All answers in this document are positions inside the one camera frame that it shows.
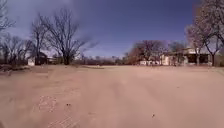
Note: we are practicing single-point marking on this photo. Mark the row of distant bushes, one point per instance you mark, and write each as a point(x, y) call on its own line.
point(100, 61)

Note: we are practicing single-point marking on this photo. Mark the pale brown dirt road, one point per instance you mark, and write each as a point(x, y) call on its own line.
point(123, 96)

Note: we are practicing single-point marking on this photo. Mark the bare reddish trees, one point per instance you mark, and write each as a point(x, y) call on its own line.
point(150, 50)

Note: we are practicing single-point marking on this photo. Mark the large bare tree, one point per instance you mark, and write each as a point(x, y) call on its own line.
point(64, 36)

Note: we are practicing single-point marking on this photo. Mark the small dark building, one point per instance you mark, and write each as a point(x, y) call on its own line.
point(39, 59)

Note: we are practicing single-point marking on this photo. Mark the pale low building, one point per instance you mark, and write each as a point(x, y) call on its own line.
point(193, 57)

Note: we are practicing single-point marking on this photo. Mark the row of bare trees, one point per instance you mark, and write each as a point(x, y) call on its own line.
point(13, 50)

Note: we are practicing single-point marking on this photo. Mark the bare tree with pale branches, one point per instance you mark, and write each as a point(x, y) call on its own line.
point(208, 30)

